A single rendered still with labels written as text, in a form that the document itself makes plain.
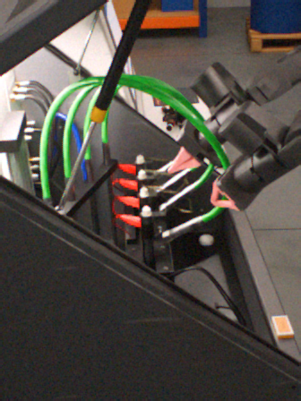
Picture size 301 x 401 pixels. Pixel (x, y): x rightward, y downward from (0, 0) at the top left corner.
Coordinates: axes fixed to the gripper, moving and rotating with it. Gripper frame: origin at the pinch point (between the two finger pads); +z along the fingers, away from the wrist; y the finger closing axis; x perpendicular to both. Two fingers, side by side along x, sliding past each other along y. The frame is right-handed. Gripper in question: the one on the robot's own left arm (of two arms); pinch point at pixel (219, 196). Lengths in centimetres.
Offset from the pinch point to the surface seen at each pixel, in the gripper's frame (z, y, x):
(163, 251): 28.6, 0.0, 3.3
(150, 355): 5.0, 29.3, 9.6
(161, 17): 360, -387, -112
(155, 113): 72, -61, -24
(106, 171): 35.3, -7.9, -18.9
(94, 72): 30, -22, -38
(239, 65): 290, -347, -19
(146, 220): 20.1, 2.6, -5.0
